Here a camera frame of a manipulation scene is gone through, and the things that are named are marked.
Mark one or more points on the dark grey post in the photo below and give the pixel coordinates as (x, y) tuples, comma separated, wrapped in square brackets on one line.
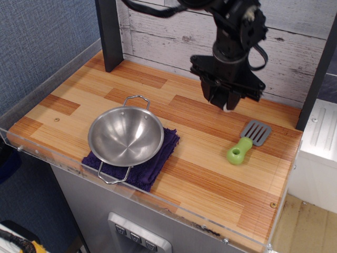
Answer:
[(320, 22), (110, 33)]

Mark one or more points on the black and white sushi roll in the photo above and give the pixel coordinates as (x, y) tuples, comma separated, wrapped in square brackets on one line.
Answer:
[(219, 98)]

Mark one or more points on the silver dispenser button panel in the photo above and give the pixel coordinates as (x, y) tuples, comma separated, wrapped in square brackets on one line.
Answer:
[(130, 237)]

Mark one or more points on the green and grey toy spatula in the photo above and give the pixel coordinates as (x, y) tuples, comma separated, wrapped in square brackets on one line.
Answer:
[(254, 134)]

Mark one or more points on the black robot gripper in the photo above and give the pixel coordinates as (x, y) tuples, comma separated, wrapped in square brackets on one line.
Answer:
[(235, 76)]

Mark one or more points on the dark grey right post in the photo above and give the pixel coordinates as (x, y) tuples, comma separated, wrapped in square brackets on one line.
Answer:
[(320, 22)]

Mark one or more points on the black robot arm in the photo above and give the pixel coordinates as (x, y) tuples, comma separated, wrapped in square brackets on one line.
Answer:
[(240, 27)]

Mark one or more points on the steel bowl with wire handles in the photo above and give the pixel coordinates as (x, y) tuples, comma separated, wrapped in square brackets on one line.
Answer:
[(126, 136)]

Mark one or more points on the clear acrylic table guard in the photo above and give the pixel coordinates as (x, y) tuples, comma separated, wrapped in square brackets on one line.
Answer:
[(197, 183)]

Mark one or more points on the dark grey left post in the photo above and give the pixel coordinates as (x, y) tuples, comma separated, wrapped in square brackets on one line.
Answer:
[(110, 33)]

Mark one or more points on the white metal cabinet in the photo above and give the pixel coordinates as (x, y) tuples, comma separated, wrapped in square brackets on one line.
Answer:
[(313, 178)]

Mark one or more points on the purple cloth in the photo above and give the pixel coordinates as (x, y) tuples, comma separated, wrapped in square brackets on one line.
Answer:
[(143, 175)]

